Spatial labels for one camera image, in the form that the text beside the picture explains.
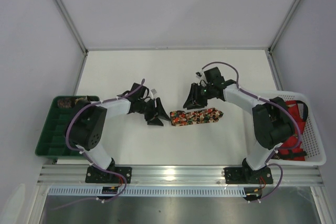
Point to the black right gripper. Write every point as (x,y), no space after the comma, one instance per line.
(198,95)

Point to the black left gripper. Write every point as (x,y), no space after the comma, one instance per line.
(151,110)

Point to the colourful patterned necktie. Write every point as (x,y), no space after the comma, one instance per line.
(183,118)

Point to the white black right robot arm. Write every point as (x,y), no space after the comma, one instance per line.
(272,123)

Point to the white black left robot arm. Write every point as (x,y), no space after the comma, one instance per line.
(84,130)

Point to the orange brown rolled tie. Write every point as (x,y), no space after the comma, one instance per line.
(81,99)

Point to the rolled tie in tray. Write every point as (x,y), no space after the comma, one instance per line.
(65,103)

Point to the green divided plastic tray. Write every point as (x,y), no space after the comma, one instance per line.
(52,144)

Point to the white plastic basket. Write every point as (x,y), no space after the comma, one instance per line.
(311,139)

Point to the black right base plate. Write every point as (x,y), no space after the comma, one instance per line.
(236,175)

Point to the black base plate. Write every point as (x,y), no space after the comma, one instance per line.
(96,176)
(236,175)

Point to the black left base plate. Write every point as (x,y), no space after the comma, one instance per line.
(96,176)

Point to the aluminium frame post right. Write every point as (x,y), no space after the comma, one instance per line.
(289,14)

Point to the aluminium frame post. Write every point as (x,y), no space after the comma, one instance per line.
(289,14)
(70,24)

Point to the aluminium mounting rail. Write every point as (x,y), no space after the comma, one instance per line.
(145,175)

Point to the white slotted cable duct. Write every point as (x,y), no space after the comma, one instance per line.
(148,191)

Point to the aluminium frame post left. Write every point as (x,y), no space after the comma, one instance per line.
(70,24)

